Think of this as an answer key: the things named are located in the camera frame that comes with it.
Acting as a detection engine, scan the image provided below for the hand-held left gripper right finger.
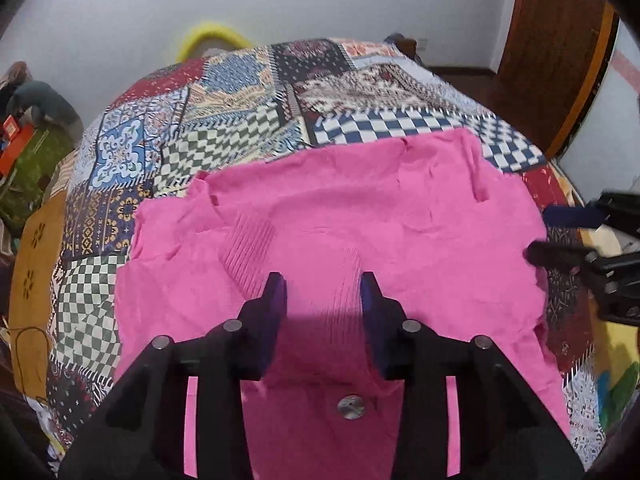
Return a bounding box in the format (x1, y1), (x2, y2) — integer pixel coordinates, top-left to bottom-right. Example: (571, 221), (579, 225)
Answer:
(360, 271), (586, 480)

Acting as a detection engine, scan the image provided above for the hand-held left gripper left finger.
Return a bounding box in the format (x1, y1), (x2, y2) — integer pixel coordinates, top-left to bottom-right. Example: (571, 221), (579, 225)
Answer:
(60, 272), (289, 480)

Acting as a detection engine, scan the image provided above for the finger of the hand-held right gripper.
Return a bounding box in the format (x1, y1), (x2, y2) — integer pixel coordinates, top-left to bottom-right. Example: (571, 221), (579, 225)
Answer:
(524, 240), (603, 275)
(542, 192), (640, 237)

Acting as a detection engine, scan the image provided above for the pink garment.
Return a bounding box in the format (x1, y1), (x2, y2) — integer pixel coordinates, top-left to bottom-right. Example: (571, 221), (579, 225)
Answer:
(114, 127), (573, 480)

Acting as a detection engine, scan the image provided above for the colourful floor mat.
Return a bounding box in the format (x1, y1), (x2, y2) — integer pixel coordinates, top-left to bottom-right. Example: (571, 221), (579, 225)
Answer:
(580, 225), (640, 433)

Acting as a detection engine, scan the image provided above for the brown wooden door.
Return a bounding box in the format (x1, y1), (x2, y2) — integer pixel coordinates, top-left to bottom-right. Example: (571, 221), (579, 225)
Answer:
(492, 0), (621, 159)

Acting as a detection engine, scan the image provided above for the patchwork printed blanket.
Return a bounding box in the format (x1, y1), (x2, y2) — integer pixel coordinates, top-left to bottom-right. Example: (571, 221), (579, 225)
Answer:
(45, 37), (621, 463)

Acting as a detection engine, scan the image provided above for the mustard patterned sheet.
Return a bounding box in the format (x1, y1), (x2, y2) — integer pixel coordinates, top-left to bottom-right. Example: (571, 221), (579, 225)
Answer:
(9, 190), (68, 401)

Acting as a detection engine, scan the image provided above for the green patterned cloth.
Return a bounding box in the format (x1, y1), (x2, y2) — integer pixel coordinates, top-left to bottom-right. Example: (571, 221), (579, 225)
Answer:
(0, 130), (77, 233)

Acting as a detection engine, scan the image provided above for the yellow hoop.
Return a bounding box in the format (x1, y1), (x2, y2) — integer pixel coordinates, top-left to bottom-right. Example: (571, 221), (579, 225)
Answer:
(175, 21), (258, 61)

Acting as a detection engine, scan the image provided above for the grey cloth bundle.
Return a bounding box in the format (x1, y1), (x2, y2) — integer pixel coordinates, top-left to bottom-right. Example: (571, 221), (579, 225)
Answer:
(7, 81), (84, 137)

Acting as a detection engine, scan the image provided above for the orange box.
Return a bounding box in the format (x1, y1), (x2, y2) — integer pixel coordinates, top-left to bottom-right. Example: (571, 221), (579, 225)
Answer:
(0, 115), (37, 177)

